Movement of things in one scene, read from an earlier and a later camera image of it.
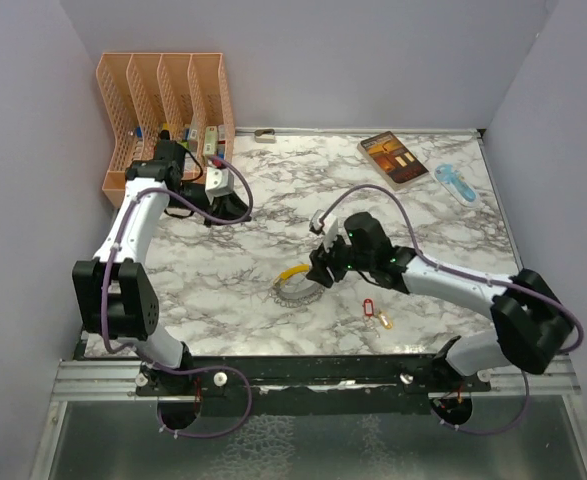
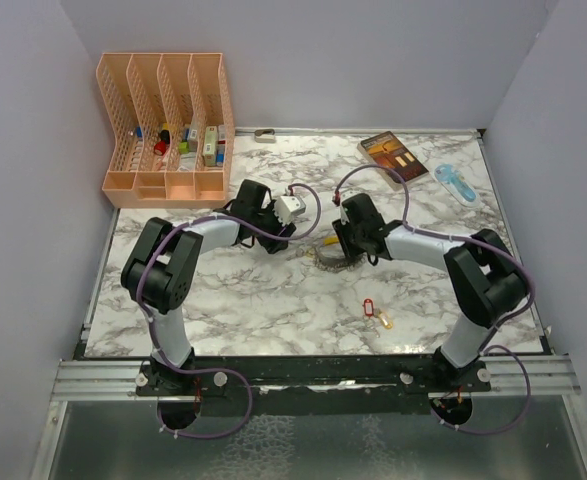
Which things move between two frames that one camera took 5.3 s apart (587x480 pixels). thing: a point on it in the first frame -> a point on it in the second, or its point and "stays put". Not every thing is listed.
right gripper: [321, 260] -> [350, 249]
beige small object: [264, 136] stays put
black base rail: [310, 386] stays put
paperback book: [392, 160] stays put
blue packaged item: [458, 183] stays put
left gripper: [227, 207] -> [280, 230]
